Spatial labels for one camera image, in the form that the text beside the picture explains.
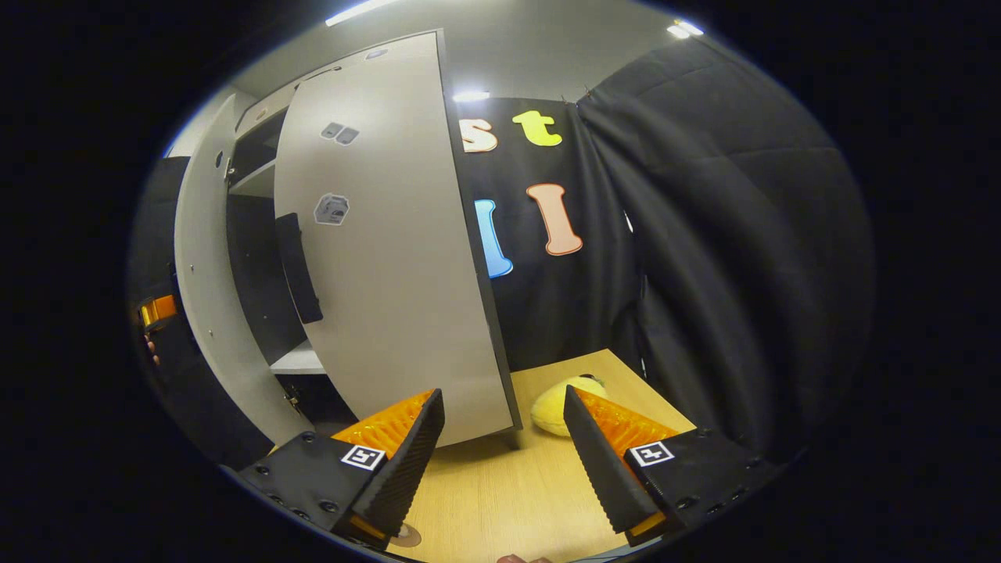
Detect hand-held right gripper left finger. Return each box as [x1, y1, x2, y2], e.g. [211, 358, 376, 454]
[239, 389, 445, 548]

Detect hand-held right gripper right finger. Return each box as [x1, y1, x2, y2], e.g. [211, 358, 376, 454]
[563, 385, 783, 547]

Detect white cabinet door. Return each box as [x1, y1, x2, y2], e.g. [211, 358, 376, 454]
[274, 30, 523, 448]
[174, 94, 314, 446]

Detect white cabinet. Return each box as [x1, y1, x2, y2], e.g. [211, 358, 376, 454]
[225, 35, 439, 431]

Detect white cabinet shelf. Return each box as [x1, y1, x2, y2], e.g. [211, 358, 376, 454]
[229, 159, 278, 198]
[270, 341, 328, 375]

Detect white cabinet drawer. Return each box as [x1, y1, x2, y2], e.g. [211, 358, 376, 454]
[235, 35, 439, 140]

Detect yellow plush toy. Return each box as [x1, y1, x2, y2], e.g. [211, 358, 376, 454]
[530, 375, 609, 437]

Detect black backdrop cloth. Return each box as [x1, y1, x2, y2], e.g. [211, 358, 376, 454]
[129, 35, 877, 470]

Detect black door handle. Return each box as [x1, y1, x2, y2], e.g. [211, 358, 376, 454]
[275, 213, 324, 325]

